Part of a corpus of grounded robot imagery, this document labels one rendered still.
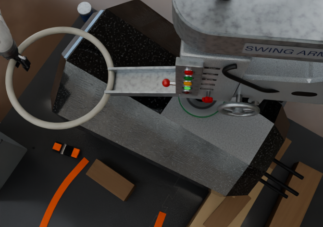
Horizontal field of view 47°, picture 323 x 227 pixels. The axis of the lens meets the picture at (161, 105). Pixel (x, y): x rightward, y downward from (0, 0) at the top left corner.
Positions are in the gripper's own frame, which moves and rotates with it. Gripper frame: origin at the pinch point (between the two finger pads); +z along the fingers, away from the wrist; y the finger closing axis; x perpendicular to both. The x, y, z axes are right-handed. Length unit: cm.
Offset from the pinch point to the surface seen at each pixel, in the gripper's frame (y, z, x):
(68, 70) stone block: 21.2, 3.0, 6.3
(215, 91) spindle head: 88, -49, 5
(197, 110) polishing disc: 87, -9, 8
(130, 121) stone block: 59, 6, -6
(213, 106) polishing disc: 93, -10, 12
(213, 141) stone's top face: 98, -7, -2
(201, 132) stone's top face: 92, -7, -1
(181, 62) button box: 74, -74, 1
